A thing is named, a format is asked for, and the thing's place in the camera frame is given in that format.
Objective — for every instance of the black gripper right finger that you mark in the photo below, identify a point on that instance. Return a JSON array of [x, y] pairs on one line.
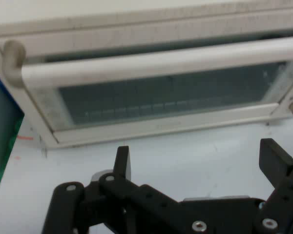
[[276, 161]]

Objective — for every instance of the cream toaster oven body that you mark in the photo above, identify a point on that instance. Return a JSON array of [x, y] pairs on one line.
[[112, 17]]

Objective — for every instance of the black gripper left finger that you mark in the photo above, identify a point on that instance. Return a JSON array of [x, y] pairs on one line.
[[122, 195]]

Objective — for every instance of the cream glass oven door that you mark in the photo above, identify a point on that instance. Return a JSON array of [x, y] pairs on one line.
[[161, 61]]

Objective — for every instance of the blue and green box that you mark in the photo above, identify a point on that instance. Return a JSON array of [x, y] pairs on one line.
[[2, 117]]

